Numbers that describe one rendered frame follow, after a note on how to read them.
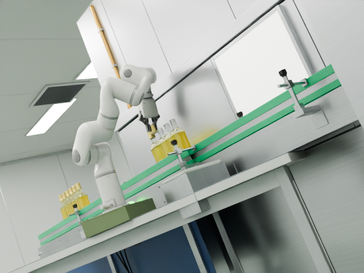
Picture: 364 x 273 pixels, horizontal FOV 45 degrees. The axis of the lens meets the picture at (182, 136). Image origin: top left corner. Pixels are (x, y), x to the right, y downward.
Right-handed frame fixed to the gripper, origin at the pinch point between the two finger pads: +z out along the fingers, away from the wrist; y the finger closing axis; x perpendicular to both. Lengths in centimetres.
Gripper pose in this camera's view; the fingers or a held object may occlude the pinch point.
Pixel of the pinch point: (151, 127)
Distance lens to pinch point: 226.8
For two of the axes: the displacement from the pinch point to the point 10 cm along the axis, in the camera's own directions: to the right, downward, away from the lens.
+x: 6.5, -1.2, -7.5
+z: 2.0, 9.8, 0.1
